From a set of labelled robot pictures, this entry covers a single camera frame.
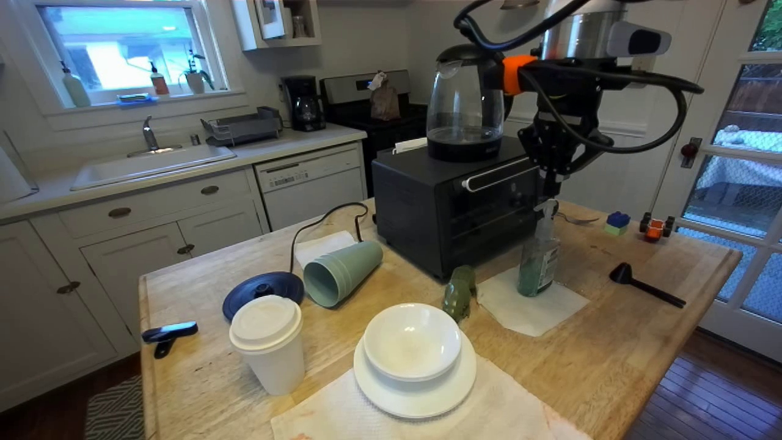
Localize black kitchen stove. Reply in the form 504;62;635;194
317;72;431;199

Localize glass electric kettle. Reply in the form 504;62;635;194
423;41;509;165

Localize white kitchen sink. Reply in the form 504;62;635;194
68;145;239;194

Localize white glass pane door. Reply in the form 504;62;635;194
651;0;782;364

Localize black hanging robot cable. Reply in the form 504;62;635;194
521;63;704;156

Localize white dishwasher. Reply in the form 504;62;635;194
252;142;370;232

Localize brown small bottle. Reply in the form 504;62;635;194
147;59;172;101

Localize white soap dispenser bottle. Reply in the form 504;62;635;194
59;59;93;111

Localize dark door handle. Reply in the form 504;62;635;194
679;134;704;171

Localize green frog figurine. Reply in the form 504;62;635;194
439;265;478;323

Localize small blue green block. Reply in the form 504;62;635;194
603;211;632;241

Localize black oven power cord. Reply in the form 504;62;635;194
285;200;373;277

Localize grey patterned rug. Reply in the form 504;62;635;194
80;375;147;440

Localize white lidded coffee cup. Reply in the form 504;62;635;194
227;293;307;400

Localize grey dish rack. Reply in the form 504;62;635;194
198;106;285;149

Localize orange black toy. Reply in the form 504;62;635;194
637;211;677;246

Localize black toaster oven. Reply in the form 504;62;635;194
370;132;565;285

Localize white paper sheet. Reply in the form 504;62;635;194
290;231;361;272

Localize green plastic cup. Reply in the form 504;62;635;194
301;241;385;312

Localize large white stained cloth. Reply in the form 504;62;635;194
269;353;593;440

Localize brown paper bag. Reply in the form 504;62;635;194
366;72;404;125

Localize blue sponge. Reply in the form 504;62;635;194
113;92;158;111

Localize kitchen window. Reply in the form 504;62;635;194
14;0;230;114

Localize small white paper napkin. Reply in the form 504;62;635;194
475;268;591;341

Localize white kitchen cabinets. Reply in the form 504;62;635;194
0;166;272;413

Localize white ceramic plate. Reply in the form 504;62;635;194
351;329;478;424

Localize white wall shelf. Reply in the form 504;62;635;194
230;0;326;54

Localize framed picture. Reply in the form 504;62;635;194
252;0;288;44

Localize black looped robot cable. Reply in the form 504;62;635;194
453;0;593;56

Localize orange wrist mount ring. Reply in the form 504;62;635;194
499;54;541;98

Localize white ceramic bowl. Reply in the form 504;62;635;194
360;302;464;387

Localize chrome faucet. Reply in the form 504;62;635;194
139;116;163;154

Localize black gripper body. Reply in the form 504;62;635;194
519;87;611;176

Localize black coffee maker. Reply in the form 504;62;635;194
282;73;328;134

